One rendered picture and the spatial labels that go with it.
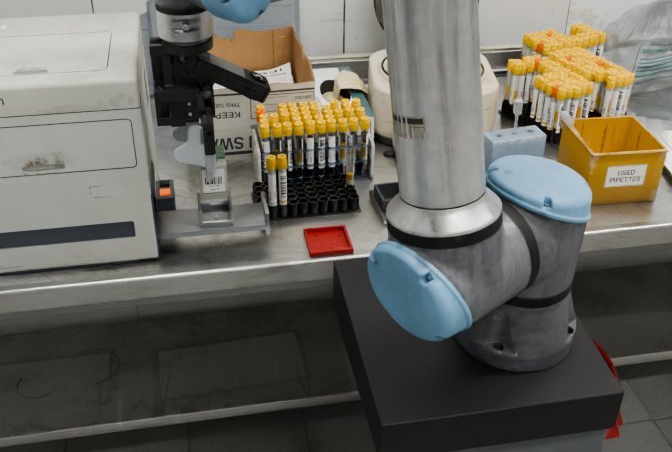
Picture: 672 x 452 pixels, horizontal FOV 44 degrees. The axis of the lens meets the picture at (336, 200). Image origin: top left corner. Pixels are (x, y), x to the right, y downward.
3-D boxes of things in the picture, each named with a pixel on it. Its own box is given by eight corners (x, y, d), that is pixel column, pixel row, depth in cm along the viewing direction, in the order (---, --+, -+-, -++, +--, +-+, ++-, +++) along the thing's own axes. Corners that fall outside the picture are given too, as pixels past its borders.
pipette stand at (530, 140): (490, 198, 141) (497, 146, 136) (473, 178, 147) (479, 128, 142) (542, 190, 144) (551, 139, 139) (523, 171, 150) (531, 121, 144)
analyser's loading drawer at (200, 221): (134, 248, 124) (130, 219, 121) (135, 224, 130) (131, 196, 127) (270, 235, 128) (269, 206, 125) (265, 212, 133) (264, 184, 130)
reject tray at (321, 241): (310, 257, 126) (310, 252, 126) (303, 232, 132) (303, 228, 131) (353, 252, 127) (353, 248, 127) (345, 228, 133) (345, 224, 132)
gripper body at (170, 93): (158, 108, 121) (149, 29, 115) (216, 104, 122) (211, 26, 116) (158, 132, 114) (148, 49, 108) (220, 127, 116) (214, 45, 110)
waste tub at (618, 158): (582, 207, 139) (592, 155, 134) (553, 168, 151) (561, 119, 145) (656, 201, 141) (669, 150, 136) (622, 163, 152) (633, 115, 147)
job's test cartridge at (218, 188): (201, 200, 123) (198, 163, 120) (200, 184, 127) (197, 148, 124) (228, 198, 124) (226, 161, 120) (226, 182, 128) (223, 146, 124)
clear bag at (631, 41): (617, 102, 175) (634, 17, 166) (563, 73, 188) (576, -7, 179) (704, 81, 185) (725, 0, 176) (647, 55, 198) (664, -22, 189)
